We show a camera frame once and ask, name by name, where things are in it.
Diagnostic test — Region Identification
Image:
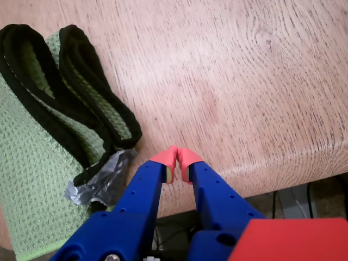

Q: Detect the grey duct tape piece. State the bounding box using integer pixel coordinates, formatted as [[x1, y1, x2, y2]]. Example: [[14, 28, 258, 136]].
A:
[[64, 148, 138, 207]]

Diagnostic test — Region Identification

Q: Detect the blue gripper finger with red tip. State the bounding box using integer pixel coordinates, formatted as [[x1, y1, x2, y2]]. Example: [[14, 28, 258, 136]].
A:
[[177, 147, 267, 261], [112, 145, 179, 216]]

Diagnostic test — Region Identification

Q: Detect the green waffle cloth black trim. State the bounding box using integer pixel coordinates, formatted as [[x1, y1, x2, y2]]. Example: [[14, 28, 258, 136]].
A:
[[0, 23, 143, 261]]

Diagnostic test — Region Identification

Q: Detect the grey metal table leg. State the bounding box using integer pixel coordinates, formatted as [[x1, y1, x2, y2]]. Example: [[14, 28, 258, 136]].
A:
[[274, 187, 309, 220]]

